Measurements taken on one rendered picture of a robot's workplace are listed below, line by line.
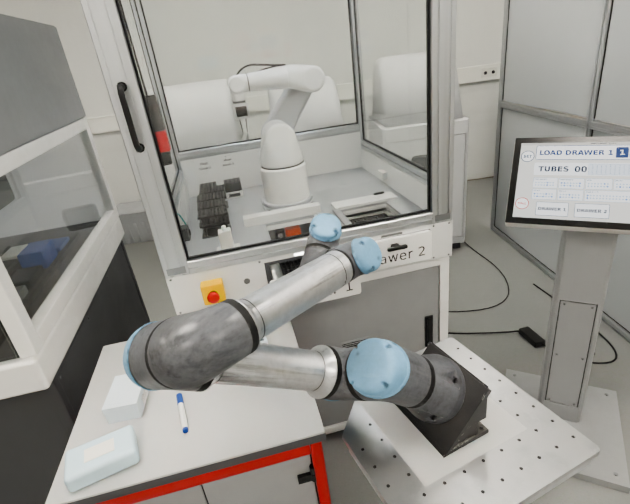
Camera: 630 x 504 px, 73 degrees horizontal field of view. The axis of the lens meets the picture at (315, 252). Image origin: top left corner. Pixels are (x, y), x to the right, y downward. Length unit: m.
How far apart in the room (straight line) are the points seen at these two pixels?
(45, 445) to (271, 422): 0.83
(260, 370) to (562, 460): 0.64
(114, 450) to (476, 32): 4.64
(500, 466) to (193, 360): 0.67
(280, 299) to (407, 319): 1.10
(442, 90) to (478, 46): 3.52
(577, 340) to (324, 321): 0.96
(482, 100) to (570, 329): 3.53
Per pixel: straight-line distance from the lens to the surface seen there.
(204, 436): 1.15
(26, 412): 1.63
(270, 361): 0.85
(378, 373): 0.87
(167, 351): 0.67
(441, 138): 1.52
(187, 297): 1.51
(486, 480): 1.02
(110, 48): 1.34
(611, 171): 1.65
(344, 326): 1.68
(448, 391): 0.99
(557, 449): 1.10
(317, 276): 0.78
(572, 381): 2.06
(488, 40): 5.05
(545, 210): 1.59
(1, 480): 1.84
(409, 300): 1.72
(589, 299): 1.83
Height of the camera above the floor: 1.57
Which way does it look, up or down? 25 degrees down
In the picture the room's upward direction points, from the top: 8 degrees counter-clockwise
